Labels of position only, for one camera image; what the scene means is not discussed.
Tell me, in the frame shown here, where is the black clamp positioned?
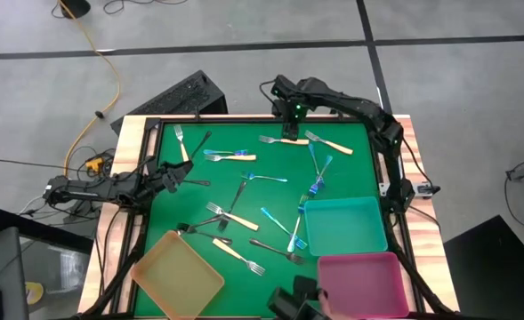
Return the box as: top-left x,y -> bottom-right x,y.
412,180 -> 441,197

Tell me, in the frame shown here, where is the black table frame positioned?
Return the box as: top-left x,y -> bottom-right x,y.
83,100 -> 457,320

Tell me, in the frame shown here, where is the wooden handle fork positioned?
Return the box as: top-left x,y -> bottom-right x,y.
206,201 -> 261,233
205,153 -> 258,163
258,134 -> 310,147
211,237 -> 267,277
173,124 -> 190,163
304,130 -> 355,156

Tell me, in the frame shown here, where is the yellow round object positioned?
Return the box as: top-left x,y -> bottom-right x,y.
24,281 -> 45,307

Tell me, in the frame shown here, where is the black floor cable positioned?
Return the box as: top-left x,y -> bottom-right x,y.
103,0 -> 189,15

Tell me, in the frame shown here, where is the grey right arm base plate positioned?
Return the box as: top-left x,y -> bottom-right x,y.
378,180 -> 399,197

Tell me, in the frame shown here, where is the white cable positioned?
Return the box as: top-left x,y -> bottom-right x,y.
18,194 -> 52,218

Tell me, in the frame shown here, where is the black boxy device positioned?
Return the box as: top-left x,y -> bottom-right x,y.
266,274 -> 330,320

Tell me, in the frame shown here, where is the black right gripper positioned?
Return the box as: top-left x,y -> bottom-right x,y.
281,101 -> 310,141

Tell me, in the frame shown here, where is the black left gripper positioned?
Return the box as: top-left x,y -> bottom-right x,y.
148,160 -> 195,192

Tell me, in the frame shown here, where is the iridescent blue fork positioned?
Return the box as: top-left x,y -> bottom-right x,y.
202,148 -> 249,157
307,142 -> 326,188
240,171 -> 289,184
286,194 -> 310,254
260,206 -> 309,251
308,154 -> 335,197

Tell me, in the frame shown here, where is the orange plastic bin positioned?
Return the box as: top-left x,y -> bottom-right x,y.
130,229 -> 226,320

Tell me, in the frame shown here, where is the yellow power box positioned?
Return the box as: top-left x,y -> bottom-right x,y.
85,156 -> 106,173

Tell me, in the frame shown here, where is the green table mat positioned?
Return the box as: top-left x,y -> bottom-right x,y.
133,122 -> 385,318

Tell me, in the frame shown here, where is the teal plastic bin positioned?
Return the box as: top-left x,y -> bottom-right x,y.
303,196 -> 389,258

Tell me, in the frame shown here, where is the pink plastic bin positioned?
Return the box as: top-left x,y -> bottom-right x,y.
317,252 -> 410,320

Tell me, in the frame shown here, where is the black round base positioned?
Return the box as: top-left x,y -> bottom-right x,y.
59,0 -> 92,20

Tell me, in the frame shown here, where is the yellow cable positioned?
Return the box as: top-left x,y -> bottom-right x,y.
56,0 -> 123,179

